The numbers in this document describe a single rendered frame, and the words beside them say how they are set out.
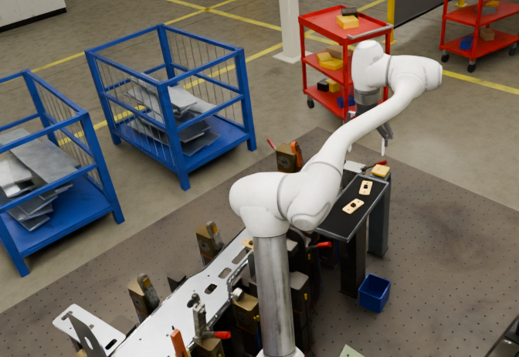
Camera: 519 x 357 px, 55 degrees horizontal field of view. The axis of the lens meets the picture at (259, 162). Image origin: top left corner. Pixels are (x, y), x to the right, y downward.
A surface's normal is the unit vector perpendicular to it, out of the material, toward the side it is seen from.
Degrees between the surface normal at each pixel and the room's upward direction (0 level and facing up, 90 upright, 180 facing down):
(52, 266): 0
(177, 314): 0
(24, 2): 90
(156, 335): 0
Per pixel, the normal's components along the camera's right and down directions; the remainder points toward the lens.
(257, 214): -0.46, 0.26
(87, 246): -0.11, -0.83
